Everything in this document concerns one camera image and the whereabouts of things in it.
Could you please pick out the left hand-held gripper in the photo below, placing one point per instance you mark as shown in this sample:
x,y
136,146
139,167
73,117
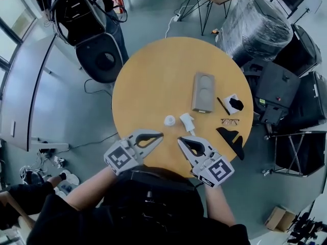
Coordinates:
x,y
120,159

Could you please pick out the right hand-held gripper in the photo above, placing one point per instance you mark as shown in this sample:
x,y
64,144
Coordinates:
x,y
214,171

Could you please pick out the person's left forearm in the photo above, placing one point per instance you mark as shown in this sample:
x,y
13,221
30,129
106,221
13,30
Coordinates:
x,y
89,190

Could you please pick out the person's right forearm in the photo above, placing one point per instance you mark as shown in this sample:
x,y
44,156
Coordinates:
x,y
219,208

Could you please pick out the black shaped foam piece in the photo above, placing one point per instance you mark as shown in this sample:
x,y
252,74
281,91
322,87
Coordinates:
x,y
228,134

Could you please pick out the thin-framed eyeglasses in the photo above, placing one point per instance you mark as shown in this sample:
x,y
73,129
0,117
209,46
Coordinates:
x,y
224,122

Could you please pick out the black pen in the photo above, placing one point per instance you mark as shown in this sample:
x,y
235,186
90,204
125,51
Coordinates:
x,y
223,106

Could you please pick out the grey box with round recesses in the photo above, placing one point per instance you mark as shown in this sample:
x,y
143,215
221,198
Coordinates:
x,y
203,96

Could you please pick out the small white box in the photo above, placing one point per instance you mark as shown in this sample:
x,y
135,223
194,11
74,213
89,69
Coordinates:
x,y
227,103

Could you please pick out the black crumpled cloth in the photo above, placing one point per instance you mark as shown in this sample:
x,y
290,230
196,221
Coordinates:
x,y
236,104

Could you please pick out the person's black-shirted torso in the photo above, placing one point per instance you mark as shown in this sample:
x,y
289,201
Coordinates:
x,y
153,228

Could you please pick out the black foam insert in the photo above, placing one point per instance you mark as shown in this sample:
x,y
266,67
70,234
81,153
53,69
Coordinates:
x,y
253,70

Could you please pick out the black case with red button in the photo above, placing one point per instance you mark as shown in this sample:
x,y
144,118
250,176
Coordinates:
x,y
276,85

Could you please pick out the brown cardboard box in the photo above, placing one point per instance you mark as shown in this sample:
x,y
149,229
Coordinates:
x,y
278,218

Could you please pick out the black folding stand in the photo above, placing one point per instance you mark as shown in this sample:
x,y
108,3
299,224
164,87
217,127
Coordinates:
x,y
311,152

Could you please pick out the black equipment case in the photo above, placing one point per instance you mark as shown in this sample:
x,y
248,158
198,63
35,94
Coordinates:
x,y
309,103
301,52

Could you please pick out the white power strip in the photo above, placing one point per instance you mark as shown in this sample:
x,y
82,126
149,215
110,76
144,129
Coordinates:
x,y
178,16

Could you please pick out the plastic-wrapped black bundle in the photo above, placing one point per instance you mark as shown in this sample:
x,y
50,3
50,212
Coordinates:
x,y
255,29

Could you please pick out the black tripod gear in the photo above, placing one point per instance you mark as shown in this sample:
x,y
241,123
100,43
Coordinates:
x,y
304,228

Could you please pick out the glass entrance doors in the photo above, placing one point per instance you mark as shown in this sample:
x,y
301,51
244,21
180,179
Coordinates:
x,y
7,45

